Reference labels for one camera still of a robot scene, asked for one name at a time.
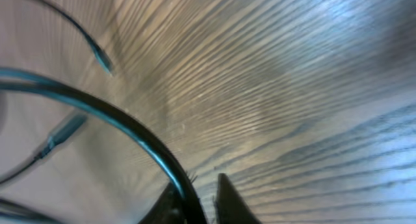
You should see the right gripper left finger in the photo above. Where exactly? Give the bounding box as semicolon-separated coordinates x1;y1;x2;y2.
138;182;187;224

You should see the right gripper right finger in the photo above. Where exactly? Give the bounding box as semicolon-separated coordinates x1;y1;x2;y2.
215;173;261;224

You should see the black usb cable split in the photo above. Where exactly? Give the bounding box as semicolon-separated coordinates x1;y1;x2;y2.
1;0;112;223

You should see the black usb cable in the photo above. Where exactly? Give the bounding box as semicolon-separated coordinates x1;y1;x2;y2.
0;66;209;224

